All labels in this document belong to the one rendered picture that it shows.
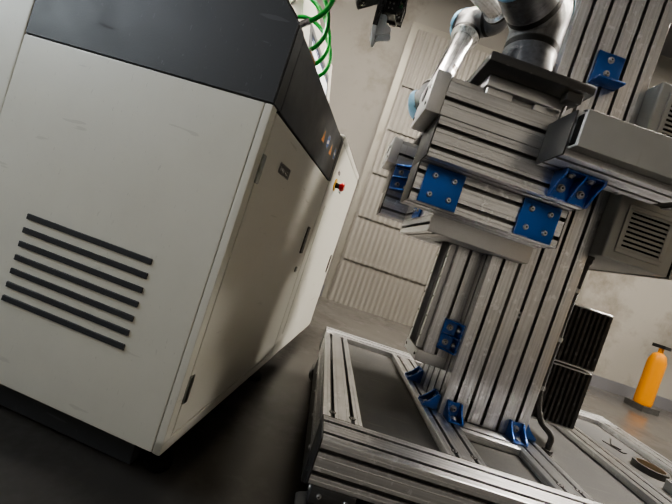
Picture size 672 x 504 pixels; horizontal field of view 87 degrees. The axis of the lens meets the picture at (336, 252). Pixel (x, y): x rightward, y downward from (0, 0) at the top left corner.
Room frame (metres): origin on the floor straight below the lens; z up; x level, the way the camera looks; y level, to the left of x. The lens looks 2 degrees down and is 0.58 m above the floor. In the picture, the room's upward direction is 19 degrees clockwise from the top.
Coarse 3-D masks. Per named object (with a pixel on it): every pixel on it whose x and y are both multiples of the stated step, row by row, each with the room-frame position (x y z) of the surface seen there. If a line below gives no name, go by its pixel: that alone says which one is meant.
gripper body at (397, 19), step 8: (384, 0) 1.11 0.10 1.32; (392, 0) 1.11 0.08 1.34; (400, 0) 1.11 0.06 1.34; (384, 8) 1.12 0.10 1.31; (392, 8) 1.12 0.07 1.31; (400, 8) 1.11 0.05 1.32; (392, 16) 1.12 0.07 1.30; (400, 16) 1.14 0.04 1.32; (392, 24) 1.16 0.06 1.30; (400, 24) 1.16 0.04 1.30
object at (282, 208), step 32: (288, 128) 0.80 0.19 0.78; (288, 160) 0.86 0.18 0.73; (256, 192) 0.73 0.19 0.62; (288, 192) 0.93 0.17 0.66; (320, 192) 1.28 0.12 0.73; (256, 224) 0.79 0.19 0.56; (288, 224) 1.02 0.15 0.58; (256, 256) 0.85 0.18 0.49; (288, 256) 1.13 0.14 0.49; (224, 288) 0.73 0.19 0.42; (256, 288) 0.93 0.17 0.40; (288, 288) 1.27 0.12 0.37; (224, 320) 0.79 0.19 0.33; (256, 320) 1.02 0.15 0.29; (224, 352) 0.85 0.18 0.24; (256, 352) 1.13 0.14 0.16; (192, 384) 0.72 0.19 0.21; (224, 384) 0.93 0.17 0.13; (192, 416) 0.78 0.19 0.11
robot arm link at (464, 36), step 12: (456, 12) 1.50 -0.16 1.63; (468, 12) 1.45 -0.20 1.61; (480, 12) 1.42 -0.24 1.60; (456, 24) 1.47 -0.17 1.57; (468, 24) 1.43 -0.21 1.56; (480, 24) 1.43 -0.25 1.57; (456, 36) 1.45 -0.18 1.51; (468, 36) 1.44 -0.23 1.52; (480, 36) 1.47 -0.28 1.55; (456, 48) 1.42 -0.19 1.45; (468, 48) 1.45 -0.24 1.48; (444, 60) 1.42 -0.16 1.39; (456, 60) 1.42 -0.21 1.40; (456, 72) 1.43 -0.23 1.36; (420, 96) 1.38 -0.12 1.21; (408, 108) 1.42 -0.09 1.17
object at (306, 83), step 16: (304, 48) 0.74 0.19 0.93; (304, 64) 0.77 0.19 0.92; (304, 80) 0.79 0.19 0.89; (288, 96) 0.74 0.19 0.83; (304, 96) 0.82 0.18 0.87; (320, 96) 0.94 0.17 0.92; (288, 112) 0.76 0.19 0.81; (304, 112) 0.86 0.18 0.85; (320, 112) 0.98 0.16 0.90; (304, 128) 0.89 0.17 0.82; (320, 128) 1.03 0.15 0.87; (336, 128) 1.20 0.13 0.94; (304, 144) 0.93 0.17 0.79; (320, 144) 1.08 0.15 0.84; (336, 144) 1.28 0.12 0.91; (320, 160) 1.14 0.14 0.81
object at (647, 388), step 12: (660, 348) 3.30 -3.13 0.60; (648, 360) 3.32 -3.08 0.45; (660, 360) 3.25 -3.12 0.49; (648, 372) 3.28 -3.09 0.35; (660, 372) 3.24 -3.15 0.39; (648, 384) 3.26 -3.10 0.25; (636, 396) 3.31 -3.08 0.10; (648, 396) 3.24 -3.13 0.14; (636, 408) 3.25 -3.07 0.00; (648, 408) 3.21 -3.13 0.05
